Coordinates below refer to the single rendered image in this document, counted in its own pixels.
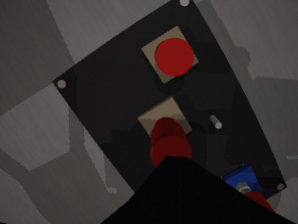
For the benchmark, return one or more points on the black circuit board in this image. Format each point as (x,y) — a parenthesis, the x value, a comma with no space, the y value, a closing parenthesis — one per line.
(125,93)

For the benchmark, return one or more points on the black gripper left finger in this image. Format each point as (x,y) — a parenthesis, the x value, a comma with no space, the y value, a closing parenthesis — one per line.
(158,201)

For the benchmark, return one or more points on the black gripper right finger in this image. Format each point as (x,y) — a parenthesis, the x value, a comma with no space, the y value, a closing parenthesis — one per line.
(205,199)

